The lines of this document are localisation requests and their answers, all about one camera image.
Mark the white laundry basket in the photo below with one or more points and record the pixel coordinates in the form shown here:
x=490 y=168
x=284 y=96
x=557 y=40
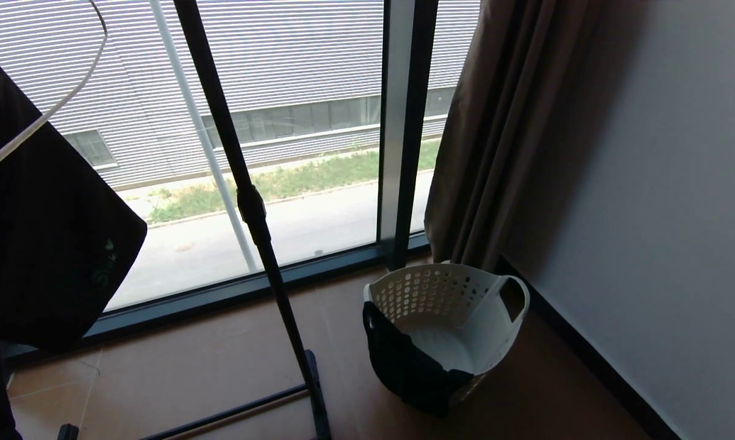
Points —
x=459 y=330

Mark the black clothes rack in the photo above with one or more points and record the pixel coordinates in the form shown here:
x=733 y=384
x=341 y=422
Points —
x=251 y=208

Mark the pink clothes hanger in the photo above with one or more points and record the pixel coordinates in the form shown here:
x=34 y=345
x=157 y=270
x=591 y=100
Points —
x=68 y=98

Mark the black garment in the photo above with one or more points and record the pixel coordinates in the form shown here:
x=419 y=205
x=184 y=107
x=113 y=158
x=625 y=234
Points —
x=404 y=366

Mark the brown curtain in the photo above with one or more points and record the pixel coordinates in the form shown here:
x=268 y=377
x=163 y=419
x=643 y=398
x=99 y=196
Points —
x=495 y=134

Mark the black shorts with green print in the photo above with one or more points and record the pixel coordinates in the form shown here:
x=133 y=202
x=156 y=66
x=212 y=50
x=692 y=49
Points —
x=49 y=244

